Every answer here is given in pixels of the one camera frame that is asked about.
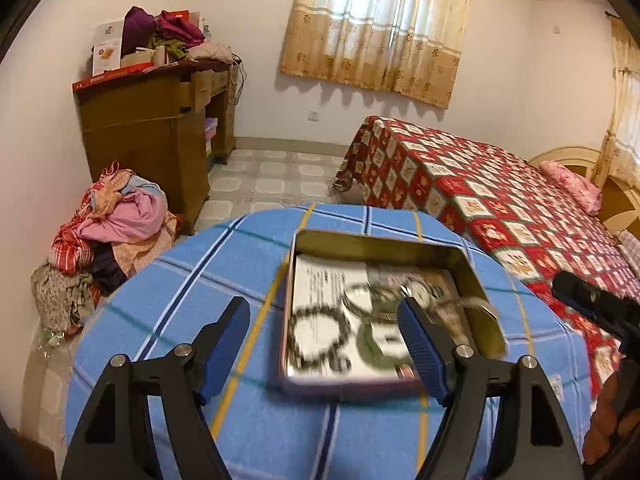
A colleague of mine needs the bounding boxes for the printed paper leaflet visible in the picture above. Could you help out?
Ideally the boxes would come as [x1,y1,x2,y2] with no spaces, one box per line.
[287,254,416,376]

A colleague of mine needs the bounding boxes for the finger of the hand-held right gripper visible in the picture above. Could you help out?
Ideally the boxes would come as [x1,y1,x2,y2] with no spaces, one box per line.
[552,271,640,346]

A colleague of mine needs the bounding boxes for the pink floral pillow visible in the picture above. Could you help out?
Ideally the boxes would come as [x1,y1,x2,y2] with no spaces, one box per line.
[537,160,603,216]

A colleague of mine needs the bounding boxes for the bed with red patterned cover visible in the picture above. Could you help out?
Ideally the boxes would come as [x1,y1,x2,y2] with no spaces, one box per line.
[335,115,640,401]

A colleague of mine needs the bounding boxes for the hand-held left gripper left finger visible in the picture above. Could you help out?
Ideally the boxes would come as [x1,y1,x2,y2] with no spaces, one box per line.
[60,296,251,480]

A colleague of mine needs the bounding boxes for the red and white box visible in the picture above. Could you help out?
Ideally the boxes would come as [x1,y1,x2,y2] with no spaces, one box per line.
[160,9,202,25]

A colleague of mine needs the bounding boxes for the clear plastic drawer box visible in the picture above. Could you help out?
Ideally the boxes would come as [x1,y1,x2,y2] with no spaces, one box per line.
[204,117,219,158]

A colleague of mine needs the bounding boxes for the blue plaid cloth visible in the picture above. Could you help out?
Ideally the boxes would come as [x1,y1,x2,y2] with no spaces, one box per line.
[65,202,601,480]

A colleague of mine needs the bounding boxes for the thin silver bracelet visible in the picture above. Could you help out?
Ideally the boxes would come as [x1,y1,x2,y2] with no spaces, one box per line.
[342,284,401,318]

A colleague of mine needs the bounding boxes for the narrow beige floral curtain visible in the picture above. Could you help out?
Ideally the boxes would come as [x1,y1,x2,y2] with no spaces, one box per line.
[592,15,640,188]

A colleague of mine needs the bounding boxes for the pink metal tin box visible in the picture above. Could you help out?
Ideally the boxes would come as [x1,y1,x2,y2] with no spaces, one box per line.
[277,229,508,403]

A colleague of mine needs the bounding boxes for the brown wooden desk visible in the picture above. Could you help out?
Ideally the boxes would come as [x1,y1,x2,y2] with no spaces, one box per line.
[72,59,241,236]

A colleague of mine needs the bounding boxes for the striped cloth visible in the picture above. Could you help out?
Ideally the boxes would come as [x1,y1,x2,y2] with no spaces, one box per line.
[617,230,640,262]

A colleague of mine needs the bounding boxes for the magenta clothes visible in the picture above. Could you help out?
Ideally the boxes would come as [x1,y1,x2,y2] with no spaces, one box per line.
[155,10,206,43]

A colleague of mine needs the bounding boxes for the purple cloth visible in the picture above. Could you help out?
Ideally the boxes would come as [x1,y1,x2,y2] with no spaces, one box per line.
[121,6,160,56]

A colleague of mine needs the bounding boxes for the small beige box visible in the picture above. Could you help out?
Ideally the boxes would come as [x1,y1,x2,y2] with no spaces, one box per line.
[120,47,156,68]

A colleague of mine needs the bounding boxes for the white cardboard box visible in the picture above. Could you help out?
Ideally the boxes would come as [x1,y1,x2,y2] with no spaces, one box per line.
[91,20,126,75]

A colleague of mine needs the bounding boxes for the pink quilted jacket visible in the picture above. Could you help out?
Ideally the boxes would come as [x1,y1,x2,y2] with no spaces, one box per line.
[185,42,236,63]

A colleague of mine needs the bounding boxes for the wide beige floral curtain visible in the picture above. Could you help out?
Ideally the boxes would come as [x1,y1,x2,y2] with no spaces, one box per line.
[279,0,475,110]

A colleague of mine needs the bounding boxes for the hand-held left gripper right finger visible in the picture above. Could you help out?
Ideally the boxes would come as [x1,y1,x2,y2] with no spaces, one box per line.
[396,296,586,480]

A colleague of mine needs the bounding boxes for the dark green bangle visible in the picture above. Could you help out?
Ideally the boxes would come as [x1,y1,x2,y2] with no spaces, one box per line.
[357,322,408,368]

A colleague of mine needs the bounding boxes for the olive green cloth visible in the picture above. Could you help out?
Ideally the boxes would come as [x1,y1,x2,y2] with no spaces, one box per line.
[152,35,188,61]

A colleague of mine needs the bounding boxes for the cream wooden headboard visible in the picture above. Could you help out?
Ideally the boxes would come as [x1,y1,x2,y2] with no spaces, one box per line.
[527,146,640,241]

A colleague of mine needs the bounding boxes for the pile of clothes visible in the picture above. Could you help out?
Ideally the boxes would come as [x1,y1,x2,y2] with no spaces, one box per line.
[30,161,181,333]

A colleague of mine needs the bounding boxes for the black bead bracelet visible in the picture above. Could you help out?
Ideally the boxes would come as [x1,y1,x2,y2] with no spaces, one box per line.
[289,305,358,372]

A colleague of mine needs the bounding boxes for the person's brown fuzzy clothing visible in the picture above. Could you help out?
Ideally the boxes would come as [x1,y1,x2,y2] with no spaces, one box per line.
[582,370,640,467]

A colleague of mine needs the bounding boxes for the flat red box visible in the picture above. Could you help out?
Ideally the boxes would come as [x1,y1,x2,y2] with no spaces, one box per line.
[72,62,153,92]

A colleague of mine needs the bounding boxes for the thin cable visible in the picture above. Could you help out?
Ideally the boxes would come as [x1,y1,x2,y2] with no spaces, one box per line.
[230,60,248,106]

